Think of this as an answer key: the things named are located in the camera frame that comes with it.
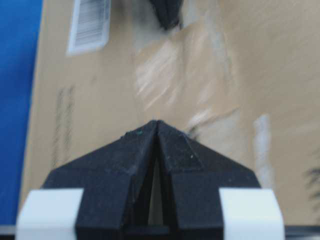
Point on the blue table cloth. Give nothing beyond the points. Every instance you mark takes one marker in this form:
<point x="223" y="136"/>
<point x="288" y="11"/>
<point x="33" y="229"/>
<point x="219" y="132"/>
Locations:
<point x="19" y="28"/>

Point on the brown cardboard box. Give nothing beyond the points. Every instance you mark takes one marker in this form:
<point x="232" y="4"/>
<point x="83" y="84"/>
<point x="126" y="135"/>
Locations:
<point x="240" y="76"/>

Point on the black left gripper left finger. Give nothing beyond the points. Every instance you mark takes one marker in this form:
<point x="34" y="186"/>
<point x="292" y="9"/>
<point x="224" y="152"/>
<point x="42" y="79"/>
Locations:
<point x="117" y="182"/>

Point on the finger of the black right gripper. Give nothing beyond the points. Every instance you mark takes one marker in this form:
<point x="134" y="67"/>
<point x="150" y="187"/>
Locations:
<point x="168" y="12"/>

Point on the white barcode label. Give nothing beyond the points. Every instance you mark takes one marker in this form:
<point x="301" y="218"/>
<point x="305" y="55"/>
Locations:
<point x="89" y="27"/>

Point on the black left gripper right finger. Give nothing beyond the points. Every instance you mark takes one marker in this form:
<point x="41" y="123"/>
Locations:
<point x="191" y="175"/>

